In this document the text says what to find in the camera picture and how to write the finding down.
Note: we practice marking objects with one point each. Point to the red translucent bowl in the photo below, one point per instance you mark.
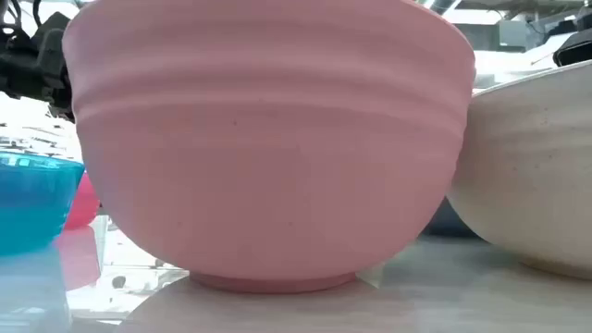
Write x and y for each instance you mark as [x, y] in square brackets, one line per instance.
[83, 205]

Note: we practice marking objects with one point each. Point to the blue translucent bowl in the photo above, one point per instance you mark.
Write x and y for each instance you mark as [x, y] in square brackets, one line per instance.
[32, 203]

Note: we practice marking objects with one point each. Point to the large pink bowl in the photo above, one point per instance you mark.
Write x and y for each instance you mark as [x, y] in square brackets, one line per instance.
[268, 162]

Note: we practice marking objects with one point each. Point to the cream speckled bowl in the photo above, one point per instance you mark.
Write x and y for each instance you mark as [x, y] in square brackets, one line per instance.
[532, 176]

